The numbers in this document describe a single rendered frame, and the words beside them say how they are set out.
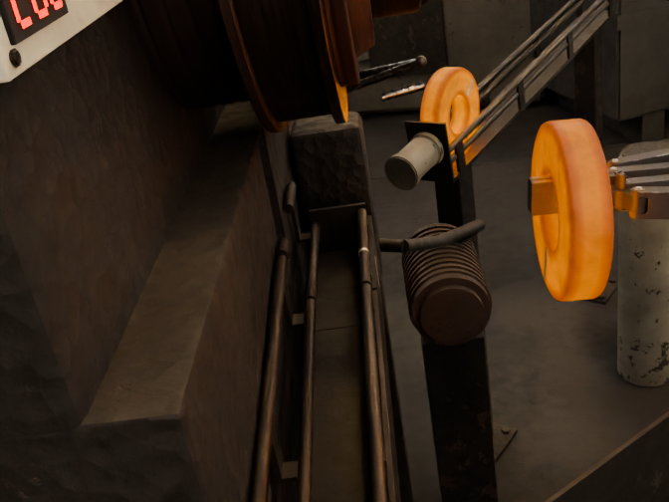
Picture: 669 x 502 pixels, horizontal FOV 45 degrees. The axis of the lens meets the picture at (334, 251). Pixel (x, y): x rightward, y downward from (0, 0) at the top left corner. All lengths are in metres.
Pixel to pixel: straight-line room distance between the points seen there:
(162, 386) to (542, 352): 1.56
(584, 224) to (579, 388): 1.24
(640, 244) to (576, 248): 1.05
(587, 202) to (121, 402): 0.37
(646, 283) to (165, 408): 1.37
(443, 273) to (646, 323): 0.65
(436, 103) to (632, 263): 0.61
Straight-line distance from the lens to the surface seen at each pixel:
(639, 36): 3.01
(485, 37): 3.55
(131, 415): 0.47
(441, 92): 1.32
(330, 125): 1.10
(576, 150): 0.66
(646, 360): 1.84
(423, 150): 1.28
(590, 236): 0.64
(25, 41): 0.43
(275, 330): 0.74
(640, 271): 1.72
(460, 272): 1.24
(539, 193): 0.70
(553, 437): 1.74
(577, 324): 2.08
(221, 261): 0.61
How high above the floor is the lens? 1.13
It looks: 26 degrees down
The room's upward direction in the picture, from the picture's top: 10 degrees counter-clockwise
